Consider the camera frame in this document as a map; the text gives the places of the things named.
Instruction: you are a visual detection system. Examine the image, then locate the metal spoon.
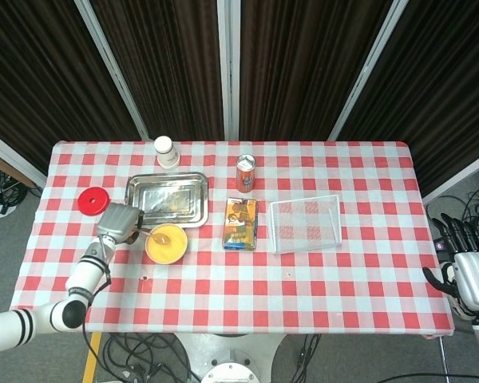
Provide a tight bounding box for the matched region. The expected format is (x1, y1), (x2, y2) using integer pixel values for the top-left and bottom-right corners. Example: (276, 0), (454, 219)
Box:
(135, 229), (172, 245)

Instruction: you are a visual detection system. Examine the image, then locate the white wire mesh basket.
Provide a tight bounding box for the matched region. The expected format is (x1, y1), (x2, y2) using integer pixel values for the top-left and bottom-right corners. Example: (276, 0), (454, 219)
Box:
(267, 194), (343, 255)

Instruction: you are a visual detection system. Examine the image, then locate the colourful printed carton box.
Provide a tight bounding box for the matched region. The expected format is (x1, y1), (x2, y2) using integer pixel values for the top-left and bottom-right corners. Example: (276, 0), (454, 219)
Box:
(222, 197), (259, 251)

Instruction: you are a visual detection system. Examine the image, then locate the white partition frame post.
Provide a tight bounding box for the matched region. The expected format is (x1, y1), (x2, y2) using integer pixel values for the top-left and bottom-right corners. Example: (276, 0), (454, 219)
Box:
(74, 0), (157, 141)
(217, 0), (240, 141)
(327, 0), (409, 141)

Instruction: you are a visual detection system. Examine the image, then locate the red white checkered tablecloth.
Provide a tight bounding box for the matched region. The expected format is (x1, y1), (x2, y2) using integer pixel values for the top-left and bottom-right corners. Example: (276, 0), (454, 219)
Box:
(10, 139), (456, 340)

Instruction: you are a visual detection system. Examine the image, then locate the red round plastic lid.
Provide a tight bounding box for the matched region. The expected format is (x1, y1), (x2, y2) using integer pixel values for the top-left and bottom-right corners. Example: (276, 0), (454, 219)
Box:
(77, 188), (111, 215)

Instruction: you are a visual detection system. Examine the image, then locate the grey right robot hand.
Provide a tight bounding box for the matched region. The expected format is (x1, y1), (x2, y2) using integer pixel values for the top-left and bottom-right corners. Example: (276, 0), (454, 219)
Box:
(422, 213), (479, 320)

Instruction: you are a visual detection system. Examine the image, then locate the rectangular steel tray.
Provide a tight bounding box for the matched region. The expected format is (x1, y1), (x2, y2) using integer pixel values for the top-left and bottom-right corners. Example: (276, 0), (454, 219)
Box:
(126, 172), (210, 229)

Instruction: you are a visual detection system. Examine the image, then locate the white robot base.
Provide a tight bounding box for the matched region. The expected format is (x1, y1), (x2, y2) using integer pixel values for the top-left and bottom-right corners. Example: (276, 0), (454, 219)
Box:
(175, 333), (288, 383)

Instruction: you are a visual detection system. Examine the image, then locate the orange soda can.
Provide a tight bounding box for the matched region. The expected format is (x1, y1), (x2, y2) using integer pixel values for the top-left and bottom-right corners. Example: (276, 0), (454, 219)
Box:
(236, 154), (257, 194)

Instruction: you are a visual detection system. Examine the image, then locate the bowl of orange powder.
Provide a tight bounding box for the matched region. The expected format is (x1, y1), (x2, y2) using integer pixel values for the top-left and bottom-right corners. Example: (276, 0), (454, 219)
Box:
(144, 223), (189, 265)

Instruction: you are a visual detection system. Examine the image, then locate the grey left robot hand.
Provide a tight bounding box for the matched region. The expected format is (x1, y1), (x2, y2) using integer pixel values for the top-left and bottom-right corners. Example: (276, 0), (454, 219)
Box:
(95, 202), (145, 245)

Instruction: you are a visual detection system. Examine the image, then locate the white paper cup stack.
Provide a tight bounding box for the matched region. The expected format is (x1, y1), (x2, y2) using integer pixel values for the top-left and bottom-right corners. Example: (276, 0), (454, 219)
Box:
(153, 136), (181, 170)

